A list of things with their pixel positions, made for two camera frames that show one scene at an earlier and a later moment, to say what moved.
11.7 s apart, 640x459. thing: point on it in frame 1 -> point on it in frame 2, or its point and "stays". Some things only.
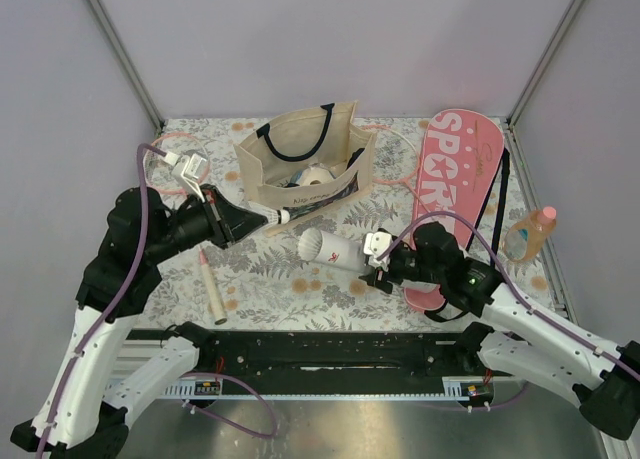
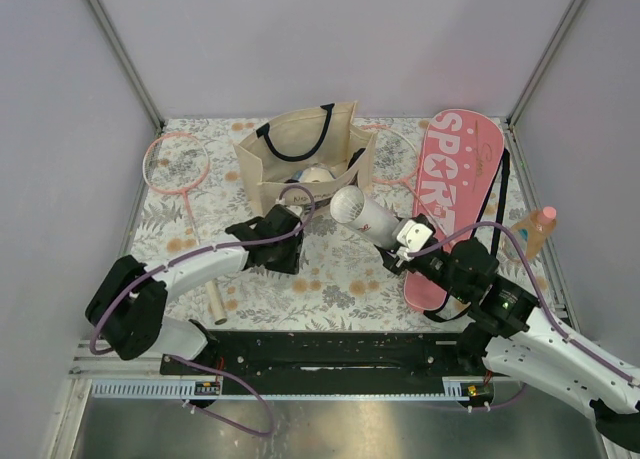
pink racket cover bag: x=459 y=150 stays
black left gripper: x=232 y=221 -> x=291 y=265
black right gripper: x=379 y=281 -> x=390 y=262
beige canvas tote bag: x=304 y=160 stays
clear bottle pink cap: x=523 y=240 stays
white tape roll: x=315 y=176 stays
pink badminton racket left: x=165 y=178 stays
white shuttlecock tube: x=331 y=249 -> x=350 y=207
